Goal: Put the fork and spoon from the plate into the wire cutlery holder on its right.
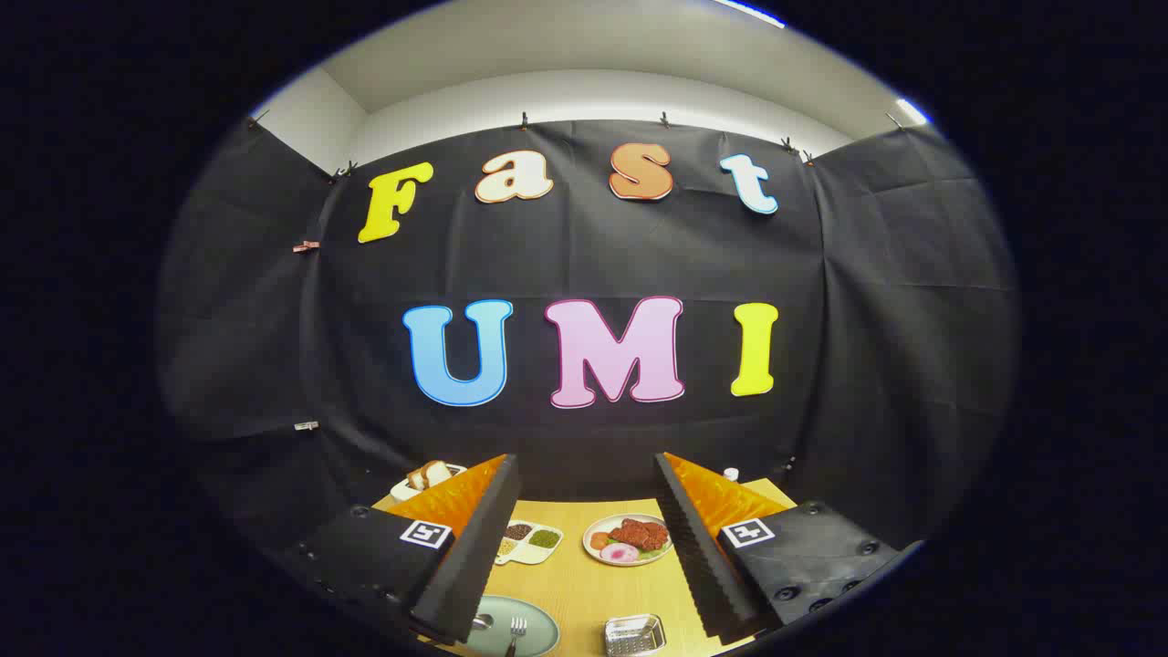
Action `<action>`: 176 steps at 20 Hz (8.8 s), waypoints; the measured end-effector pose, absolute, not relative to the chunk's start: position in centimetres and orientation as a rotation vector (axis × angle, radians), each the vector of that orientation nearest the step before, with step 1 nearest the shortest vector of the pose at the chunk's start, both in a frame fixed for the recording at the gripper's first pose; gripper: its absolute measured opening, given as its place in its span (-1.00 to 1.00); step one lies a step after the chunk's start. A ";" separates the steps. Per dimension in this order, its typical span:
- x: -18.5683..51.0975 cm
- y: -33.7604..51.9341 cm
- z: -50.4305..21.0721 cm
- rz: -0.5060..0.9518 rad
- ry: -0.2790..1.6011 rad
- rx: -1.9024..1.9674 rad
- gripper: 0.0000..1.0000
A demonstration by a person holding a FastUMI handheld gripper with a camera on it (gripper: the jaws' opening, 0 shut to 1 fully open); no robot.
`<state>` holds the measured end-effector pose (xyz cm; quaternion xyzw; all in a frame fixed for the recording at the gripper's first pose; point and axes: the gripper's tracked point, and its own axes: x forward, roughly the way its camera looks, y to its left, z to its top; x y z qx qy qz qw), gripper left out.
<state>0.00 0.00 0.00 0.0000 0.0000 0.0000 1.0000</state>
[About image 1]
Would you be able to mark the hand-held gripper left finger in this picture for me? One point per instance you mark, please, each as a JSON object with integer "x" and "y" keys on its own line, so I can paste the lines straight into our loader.
{"x": 479, "y": 557}

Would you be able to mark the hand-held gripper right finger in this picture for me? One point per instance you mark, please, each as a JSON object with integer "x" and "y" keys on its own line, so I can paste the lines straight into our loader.
{"x": 707, "y": 566}

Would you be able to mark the silver fork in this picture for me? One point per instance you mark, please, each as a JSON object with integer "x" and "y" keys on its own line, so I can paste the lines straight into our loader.
{"x": 517, "y": 627}

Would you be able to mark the pile of yellow soybeans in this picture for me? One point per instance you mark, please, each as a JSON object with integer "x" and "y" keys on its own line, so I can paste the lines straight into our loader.
{"x": 507, "y": 546}

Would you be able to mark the pile of dark red beans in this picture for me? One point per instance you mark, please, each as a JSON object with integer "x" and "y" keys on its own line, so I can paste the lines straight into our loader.
{"x": 518, "y": 530}

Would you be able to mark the white oval plate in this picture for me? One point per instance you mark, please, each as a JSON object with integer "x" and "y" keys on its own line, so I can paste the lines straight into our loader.
{"x": 659, "y": 554}

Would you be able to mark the white divided snack tray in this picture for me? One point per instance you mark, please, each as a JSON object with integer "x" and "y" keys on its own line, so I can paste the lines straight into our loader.
{"x": 531, "y": 553}

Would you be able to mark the pile of green mung beans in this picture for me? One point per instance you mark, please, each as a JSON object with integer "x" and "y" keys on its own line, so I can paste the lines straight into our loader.
{"x": 545, "y": 538}

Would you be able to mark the brown steak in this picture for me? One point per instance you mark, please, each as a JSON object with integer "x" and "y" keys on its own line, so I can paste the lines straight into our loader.
{"x": 639, "y": 534}

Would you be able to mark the pink radish slice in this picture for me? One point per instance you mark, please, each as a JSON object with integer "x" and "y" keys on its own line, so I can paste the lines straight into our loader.
{"x": 619, "y": 552}

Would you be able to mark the pale green round plate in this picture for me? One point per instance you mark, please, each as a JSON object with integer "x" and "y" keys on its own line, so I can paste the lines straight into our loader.
{"x": 540, "y": 625}

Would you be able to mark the toast bread slice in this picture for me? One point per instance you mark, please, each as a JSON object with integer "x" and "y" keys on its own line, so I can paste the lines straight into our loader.
{"x": 417, "y": 478}
{"x": 438, "y": 473}

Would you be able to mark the white toaster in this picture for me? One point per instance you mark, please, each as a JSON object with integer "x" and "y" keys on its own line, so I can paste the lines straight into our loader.
{"x": 401, "y": 492}

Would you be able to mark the ceiling light strip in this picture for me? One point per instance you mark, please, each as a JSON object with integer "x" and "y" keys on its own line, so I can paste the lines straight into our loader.
{"x": 912, "y": 111}

